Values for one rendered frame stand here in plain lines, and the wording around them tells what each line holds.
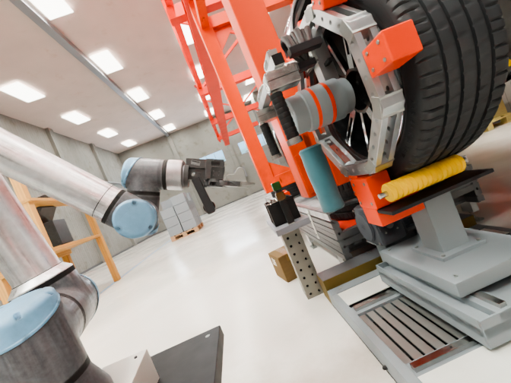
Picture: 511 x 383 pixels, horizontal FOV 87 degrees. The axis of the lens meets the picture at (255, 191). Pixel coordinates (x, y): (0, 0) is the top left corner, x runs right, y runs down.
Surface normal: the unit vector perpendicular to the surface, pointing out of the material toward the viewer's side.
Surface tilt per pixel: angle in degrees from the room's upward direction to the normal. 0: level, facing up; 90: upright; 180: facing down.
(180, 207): 90
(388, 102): 90
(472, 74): 110
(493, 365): 0
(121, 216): 98
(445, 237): 90
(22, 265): 94
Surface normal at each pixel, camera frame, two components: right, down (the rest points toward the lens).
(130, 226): 0.38, 0.03
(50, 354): 0.83, -0.27
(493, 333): 0.07, 0.00
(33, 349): 0.69, -0.18
